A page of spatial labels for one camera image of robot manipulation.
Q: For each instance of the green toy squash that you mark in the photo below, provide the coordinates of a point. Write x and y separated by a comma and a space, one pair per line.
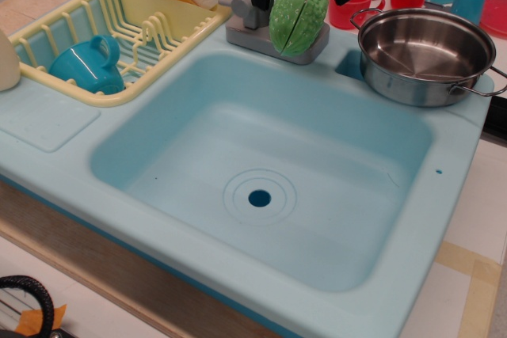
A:
294, 25

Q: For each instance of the stainless steel pot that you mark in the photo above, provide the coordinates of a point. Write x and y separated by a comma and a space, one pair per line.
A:
423, 57

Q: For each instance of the grey toy faucet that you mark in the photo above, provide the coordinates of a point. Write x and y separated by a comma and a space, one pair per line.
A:
248, 27

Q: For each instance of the teal plastic cup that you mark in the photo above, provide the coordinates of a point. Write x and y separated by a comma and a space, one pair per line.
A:
468, 9

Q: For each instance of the pink plastic cup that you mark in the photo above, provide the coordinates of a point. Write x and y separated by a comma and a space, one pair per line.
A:
493, 18

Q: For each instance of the yellow dish rack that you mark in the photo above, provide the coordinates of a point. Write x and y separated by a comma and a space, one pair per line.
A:
152, 34

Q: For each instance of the teal toy cup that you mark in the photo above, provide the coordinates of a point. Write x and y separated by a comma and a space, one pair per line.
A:
91, 65

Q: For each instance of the light blue toy sink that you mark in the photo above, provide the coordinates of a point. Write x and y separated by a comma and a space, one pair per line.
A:
295, 191

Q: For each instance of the cream plastic object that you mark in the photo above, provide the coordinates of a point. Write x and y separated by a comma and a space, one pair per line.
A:
10, 70

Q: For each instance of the orange tape piece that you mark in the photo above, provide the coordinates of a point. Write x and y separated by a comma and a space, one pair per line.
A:
31, 321

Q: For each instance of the red mug with handle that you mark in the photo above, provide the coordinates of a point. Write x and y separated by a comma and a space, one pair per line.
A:
340, 15

